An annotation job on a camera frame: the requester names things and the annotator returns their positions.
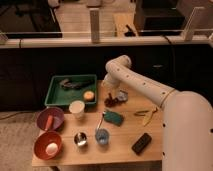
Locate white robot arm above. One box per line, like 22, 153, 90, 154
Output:
103, 55, 213, 171

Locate dark object in tray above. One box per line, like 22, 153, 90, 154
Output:
59, 79, 93, 90

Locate green plastic tray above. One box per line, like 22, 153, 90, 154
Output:
45, 74, 97, 107

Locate orange fruit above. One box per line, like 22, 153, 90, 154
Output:
83, 91, 95, 101

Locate green sponge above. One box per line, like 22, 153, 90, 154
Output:
103, 110, 124, 126

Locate white paper cup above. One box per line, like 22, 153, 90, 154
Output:
69, 100, 85, 119

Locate yellow-green pliers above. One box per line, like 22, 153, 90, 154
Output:
134, 107, 158, 126

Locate blue cup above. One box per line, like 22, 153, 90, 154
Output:
95, 129, 109, 145

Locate purple bowl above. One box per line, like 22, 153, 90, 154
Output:
36, 107, 64, 130

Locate small steel cup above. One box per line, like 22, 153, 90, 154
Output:
74, 132, 87, 147

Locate orange carrot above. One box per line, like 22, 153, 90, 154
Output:
45, 115, 53, 131

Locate black rectangular block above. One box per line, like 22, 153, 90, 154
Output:
131, 133, 152, 155

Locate red bowl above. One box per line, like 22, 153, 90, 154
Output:
34, 131, 62, 160

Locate white egg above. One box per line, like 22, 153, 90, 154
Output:
46, 143, 58, 155

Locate white post left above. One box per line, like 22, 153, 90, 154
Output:
90, 8, 100, 43

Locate white post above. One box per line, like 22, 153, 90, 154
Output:
181, 6, 205, 41
90, 8, 100, 43

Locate white post right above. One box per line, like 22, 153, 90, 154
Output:
181, 6, 205, 41

